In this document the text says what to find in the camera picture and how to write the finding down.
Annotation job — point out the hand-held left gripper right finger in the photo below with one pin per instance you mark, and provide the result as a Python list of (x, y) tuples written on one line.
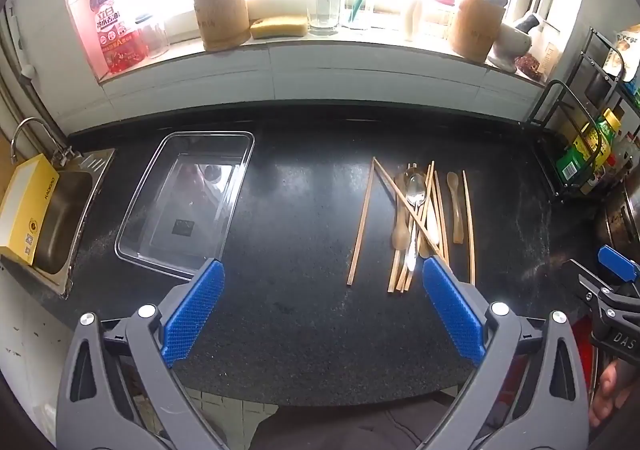
[(452, 310)]

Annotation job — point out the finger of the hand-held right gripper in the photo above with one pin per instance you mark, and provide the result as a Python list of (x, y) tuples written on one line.
[(617, 262)]

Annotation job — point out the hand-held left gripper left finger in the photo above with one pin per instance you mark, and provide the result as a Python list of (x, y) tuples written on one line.
[(192, 315)]

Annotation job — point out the long wooden chopstick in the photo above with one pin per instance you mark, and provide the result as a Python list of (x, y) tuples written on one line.
[(361, 225), (468, 225)]

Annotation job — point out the clear plastic container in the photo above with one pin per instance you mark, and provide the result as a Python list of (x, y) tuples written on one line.
[(150, 230)]

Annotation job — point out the pile of wooden chopsticks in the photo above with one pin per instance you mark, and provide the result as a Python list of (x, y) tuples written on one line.
[(431, 210)]

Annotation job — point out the silver metal spoon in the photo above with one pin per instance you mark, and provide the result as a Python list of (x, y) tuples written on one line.
[(415, 194)]

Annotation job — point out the person's right hand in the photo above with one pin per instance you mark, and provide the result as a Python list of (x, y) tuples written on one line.
[(607, 392)]

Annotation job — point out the green bottle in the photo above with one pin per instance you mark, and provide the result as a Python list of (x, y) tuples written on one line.
[(582, 149)]

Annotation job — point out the steel sink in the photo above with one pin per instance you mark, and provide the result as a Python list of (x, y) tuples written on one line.
[(62, 225)]

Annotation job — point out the yellow cardboard box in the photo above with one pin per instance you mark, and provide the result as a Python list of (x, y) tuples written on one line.
[(25, 210)]

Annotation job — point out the snack packet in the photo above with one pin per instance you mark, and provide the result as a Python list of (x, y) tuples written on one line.
[(622, 52)]

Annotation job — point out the red packet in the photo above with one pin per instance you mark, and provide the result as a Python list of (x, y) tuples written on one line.
[(529, 65)]

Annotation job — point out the white stone mortar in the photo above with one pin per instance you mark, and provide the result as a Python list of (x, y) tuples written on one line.
[(510, 47)]

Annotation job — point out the steel faucet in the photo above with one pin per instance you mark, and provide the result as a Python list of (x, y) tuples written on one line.
[(37, 127)]

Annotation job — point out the dark pestle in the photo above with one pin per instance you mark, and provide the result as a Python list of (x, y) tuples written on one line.
[(529, 22)]

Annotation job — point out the bamboo utensil holder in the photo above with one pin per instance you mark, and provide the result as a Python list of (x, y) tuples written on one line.
[(475, 29)]

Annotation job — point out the clear glass jar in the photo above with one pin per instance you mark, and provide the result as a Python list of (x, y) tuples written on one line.
[(152, 37)]

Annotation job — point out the red detergent bottle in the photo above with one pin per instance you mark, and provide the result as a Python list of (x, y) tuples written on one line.
[(115, 29)]

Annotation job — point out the yellow sponge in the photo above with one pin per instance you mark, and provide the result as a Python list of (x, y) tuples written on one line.
[(279, 26)]

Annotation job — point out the bamboo canister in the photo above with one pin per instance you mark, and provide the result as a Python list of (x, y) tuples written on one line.
[(220, 12)]

